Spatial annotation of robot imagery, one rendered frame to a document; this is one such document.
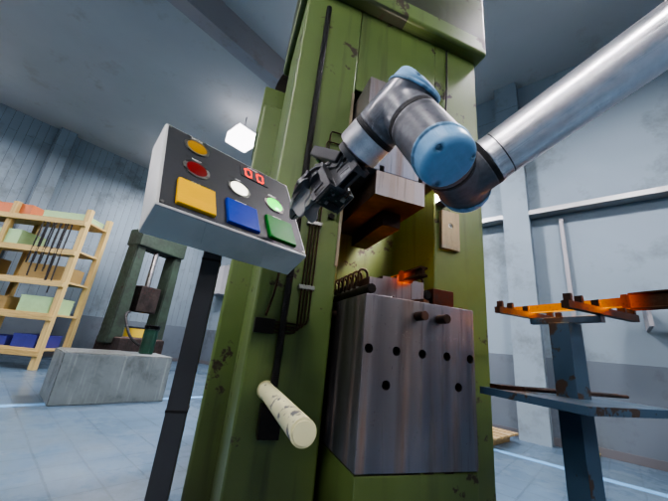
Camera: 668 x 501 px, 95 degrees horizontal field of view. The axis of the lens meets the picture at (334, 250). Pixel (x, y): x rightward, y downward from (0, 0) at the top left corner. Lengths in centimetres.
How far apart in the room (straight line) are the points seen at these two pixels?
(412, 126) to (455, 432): 83
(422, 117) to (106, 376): 389
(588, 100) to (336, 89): 101
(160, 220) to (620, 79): 77
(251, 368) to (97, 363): 313
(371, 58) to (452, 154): 121
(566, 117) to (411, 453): 82
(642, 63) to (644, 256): 407
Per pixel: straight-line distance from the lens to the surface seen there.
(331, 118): 135
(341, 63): 156
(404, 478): 98
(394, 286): 100
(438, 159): 49
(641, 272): 463
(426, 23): 194
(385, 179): 112
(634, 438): 451
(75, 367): 401
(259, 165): 166
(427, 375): 98
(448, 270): 133
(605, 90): 66
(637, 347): 450
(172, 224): 64
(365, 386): 88
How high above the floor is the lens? 76
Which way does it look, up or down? 18 degrees up
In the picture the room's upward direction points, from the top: 6 degrees clockwise
